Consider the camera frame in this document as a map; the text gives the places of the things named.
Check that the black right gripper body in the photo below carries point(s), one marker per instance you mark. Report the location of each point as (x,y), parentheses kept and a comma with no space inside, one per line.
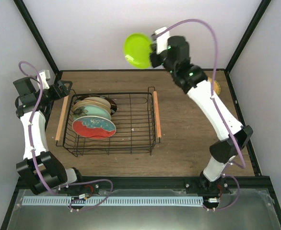
(155,63)

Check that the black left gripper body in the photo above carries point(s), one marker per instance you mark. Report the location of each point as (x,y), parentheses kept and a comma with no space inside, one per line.
(57,95)

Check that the lime green plate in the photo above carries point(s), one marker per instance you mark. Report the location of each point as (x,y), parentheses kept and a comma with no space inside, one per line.
(137,49)

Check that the light teal flower plate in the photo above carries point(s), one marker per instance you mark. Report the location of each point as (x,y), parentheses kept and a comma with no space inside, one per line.
(91,110)

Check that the red and teal plate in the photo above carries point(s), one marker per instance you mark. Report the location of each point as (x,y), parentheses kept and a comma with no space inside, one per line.
(94,127)

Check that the yellow woven pattern plate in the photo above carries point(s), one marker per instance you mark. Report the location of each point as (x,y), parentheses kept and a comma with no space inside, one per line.
(216,87)

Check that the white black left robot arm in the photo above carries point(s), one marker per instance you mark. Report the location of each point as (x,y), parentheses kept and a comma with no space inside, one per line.
(40,169)

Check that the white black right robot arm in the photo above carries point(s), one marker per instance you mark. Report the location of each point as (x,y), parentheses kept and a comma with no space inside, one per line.
(172,52)

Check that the beige floral plate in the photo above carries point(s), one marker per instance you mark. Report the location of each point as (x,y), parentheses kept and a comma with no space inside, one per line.
(89,102)

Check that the beige plate behind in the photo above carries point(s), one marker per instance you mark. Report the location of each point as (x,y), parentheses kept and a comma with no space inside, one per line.
(98,100)

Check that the dark brown plate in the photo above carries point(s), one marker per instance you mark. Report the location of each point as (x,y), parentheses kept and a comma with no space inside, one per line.
(113,104)

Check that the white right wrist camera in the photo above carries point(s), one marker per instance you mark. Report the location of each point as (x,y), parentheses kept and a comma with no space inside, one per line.
(161,41)

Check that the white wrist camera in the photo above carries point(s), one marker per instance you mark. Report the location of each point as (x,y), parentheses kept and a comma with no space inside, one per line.
(45,76)
(161,41)

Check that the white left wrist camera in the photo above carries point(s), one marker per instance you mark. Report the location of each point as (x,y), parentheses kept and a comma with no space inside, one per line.
(45,76)

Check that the black wire dish rack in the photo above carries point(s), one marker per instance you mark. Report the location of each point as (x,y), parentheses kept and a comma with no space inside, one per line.
(137,121)

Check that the white slotted cable duct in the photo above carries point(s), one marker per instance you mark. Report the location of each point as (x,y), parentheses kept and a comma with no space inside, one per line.
(189,201)

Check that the black enclosure frame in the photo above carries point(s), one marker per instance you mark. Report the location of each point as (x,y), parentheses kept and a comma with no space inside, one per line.
(237,53)

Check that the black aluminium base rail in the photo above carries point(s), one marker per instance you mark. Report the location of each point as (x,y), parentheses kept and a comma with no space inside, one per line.
(191,185)

